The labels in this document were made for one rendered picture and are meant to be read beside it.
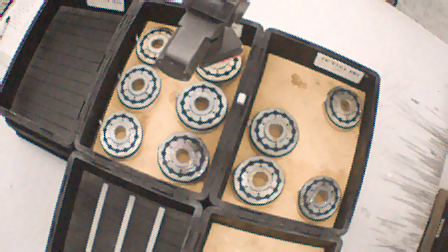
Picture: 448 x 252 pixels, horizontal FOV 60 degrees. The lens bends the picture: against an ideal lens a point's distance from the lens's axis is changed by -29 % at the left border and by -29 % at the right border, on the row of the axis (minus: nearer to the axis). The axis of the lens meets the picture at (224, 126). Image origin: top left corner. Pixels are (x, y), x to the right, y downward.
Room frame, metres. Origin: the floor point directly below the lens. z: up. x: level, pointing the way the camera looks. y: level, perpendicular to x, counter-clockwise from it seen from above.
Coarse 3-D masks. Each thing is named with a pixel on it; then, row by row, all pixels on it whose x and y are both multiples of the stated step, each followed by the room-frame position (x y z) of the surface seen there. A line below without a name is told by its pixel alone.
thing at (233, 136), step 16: (272, 32) 0.57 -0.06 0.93; (320, 48) 0.56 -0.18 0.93; (256, 64) 0.48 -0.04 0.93; (352, 64) 0.54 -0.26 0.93; (240, 112) 0.37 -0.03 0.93; (240, 128) 0.34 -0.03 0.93; (368, 144) 0.36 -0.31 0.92; (224, 160) 0.28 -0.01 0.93; (224, 208) 0.19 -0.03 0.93; (352, 208) 0.22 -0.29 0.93; (288, 224) 0.17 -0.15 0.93; (304, 224) 0.17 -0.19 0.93
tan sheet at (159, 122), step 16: (144, 32) 0.57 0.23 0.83; (128, 64) 0.48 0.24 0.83; (176, 80) 0.46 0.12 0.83; (192, 80) 0.46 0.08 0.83; (112, 96) 0.40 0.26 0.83; (160, 96) 0.42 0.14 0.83; (112, 112) 0.36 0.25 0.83; (144, 112) 0.37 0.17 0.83; (160, 112) 0.38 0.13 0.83; (144, 128) 0.34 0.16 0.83; (160, 128) 0.35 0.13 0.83; (176, 128) 0.35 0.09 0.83; (96, 144) 0.28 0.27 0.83; (144, 144) 0.31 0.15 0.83; (208, 144) 0.33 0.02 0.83; (144, 160) 0.27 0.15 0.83; (160, 176) 0.25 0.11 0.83
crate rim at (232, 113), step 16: (144, 0) 0.61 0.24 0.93; (160, 0) 0.61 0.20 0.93; (256, 32) 0.56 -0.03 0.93; (256, 48) 0.52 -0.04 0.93; (240, 80) 0.44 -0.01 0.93; (96, 96) 0.35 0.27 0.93; (80, 128) 0.28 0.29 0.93; (224, 128) 0.34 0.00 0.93; (224, 144) 0.31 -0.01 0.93; (112, 160) 0.23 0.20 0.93; (144, 176) 0.21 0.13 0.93; (208, 176) 0.24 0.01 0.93; (176, 192) 0.20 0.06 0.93; (192, 192) 0.21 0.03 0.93; (208, 192) 0.21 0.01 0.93
